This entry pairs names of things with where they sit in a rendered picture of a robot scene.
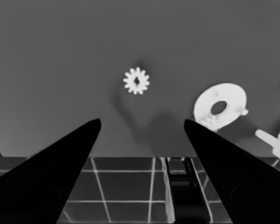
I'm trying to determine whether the white toothed gear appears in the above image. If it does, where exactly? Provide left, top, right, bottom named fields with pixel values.
left=122, top=66, right=150, bottom=96
left=201, top=113, right=224, bottom=133

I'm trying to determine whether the small white T-shaped piece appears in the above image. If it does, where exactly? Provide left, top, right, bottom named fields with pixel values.
left=255, top=124, right=280, bottom=163

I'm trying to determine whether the dark robot body block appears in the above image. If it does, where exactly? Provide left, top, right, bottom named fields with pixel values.
left=163, top=157, right=215, bottom=224

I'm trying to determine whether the white round carrier with pins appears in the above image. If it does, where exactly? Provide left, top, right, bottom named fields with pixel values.
left=193, top=82, right=249, bottom=132

